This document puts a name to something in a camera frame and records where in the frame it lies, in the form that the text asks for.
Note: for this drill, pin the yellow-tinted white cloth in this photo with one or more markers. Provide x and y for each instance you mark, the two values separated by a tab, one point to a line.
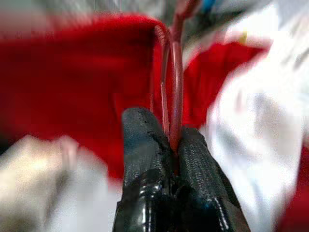
265	120

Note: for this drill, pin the cream white jacket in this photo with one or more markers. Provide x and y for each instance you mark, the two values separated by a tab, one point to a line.
36	181

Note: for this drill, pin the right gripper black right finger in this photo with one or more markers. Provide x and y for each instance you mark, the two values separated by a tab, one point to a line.
195	169

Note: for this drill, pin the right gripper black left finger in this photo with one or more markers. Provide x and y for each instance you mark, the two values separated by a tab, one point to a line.
144	149

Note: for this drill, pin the plain red garment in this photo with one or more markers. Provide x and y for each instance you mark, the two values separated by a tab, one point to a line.
72	84

